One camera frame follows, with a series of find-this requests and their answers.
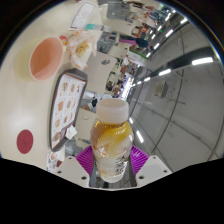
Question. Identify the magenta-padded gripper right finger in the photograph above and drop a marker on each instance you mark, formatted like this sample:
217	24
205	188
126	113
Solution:
152	168

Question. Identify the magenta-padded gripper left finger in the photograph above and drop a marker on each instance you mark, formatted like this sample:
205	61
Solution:
70	169

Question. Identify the clear tea bottle white cap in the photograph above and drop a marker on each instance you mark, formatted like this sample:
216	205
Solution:
111	143

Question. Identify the printed paper flyer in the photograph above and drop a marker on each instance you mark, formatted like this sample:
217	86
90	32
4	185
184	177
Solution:
53	161

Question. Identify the white napkin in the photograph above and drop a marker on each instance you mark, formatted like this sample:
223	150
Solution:
71	132

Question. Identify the flat round red coaster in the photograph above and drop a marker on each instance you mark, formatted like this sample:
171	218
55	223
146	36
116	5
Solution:
25	141

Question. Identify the dark food tray menu liner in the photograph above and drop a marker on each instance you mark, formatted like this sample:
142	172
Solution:
66	106

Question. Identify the ceiling air conditioner unit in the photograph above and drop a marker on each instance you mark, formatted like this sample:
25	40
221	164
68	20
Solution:
161	89

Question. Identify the group of beige chairs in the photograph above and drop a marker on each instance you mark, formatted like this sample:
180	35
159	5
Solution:
100	71

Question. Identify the yellow cup pink inside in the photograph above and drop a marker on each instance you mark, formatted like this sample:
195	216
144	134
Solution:
45	58

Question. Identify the group of ceiling lights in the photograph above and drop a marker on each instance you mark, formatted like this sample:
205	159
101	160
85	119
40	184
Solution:
201	61

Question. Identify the clear plastic snack bag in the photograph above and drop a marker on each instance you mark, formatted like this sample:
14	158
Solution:
81	48

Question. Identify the person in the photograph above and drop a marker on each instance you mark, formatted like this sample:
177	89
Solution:
140	42

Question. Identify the small red yellow packet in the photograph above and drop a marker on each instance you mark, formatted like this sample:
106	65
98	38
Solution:
64	40

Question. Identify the white framed paper sheet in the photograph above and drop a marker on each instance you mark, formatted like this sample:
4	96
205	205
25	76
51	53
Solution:
83	15

